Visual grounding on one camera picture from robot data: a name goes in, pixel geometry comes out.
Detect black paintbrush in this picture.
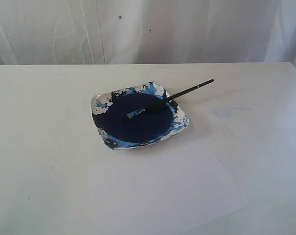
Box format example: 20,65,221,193
121,79,214,122

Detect white paper sheet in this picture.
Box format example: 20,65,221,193
89,141,245,235

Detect white square paint dish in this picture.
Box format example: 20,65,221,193
91,82,189,149

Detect white backdrop curtain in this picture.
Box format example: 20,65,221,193
0,0,296,65

